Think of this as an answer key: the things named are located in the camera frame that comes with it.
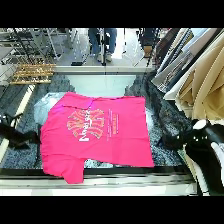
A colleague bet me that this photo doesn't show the silver frame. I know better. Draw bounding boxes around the silver frame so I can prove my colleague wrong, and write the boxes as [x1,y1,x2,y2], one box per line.
[0,173,201,197]

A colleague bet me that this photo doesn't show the pink T-shirt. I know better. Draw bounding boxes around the pink T-shirt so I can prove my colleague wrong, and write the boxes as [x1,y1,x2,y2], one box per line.
[39,91,156,185]

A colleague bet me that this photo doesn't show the heap of clothes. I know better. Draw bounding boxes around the heap of clothes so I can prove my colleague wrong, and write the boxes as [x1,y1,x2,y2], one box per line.
[151,27,224,125]

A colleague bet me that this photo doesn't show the person's legs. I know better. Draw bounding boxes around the person's legs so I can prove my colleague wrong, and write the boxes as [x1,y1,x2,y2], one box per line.
[87,27,119,63]

